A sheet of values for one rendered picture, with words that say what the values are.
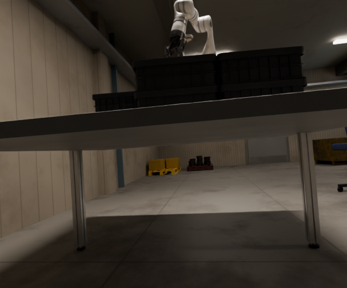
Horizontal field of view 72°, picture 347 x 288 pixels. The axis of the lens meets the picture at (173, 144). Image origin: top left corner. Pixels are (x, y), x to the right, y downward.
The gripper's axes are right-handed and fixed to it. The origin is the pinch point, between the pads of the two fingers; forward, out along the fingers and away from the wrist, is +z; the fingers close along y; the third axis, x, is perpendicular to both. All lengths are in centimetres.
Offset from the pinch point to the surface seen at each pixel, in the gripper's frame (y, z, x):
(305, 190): 39, 49, 83
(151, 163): -417, -8, 329
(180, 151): -491, -86, 500
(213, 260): 7, 95, 51
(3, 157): -159, 62, -31
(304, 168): 39, 37, 79
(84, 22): -208, -124, 11
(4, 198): -156, 94, -21
